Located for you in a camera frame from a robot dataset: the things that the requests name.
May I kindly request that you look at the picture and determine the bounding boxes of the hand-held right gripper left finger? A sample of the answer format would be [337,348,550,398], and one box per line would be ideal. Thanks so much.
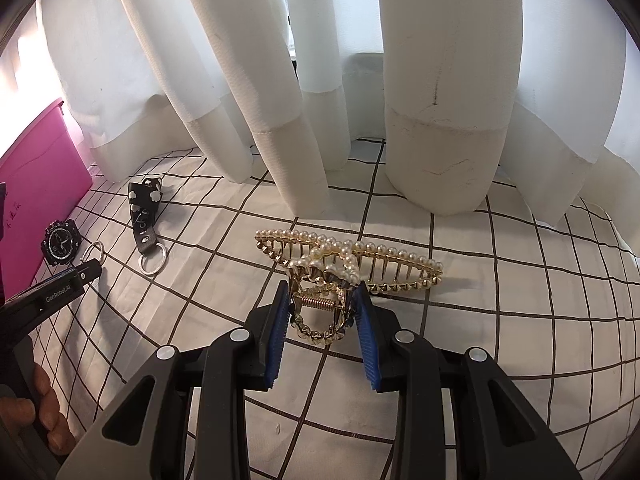
[55,280,291,480]

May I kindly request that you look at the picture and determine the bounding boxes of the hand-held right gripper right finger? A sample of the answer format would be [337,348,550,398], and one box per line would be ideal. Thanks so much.
[352,285,583,480]

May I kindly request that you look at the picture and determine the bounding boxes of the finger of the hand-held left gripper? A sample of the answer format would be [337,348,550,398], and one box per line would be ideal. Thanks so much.
[0,258,103,333]

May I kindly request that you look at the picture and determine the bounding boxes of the gold pearl hair claw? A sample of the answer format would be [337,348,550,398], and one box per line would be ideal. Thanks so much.
[254,228,445,346]

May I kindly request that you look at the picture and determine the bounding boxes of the pink plastic box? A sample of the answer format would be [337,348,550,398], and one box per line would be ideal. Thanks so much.
[0,99,94,301]

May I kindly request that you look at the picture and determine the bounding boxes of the person's left hand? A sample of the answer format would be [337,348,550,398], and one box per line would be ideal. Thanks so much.
[0,364,76,453]

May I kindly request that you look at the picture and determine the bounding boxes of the black wrist watch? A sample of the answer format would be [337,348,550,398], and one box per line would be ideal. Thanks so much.
[40,218,82,267]

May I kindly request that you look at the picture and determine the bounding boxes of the white black checked tablecloth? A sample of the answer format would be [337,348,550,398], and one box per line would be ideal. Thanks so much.
[30,137,640,480]

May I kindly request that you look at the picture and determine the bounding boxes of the white curtain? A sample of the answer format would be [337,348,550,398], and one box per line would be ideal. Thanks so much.
[37,0,640,228]

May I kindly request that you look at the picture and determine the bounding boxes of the black leather flower keychain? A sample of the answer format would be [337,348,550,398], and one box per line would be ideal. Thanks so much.
[127,176,167,276]

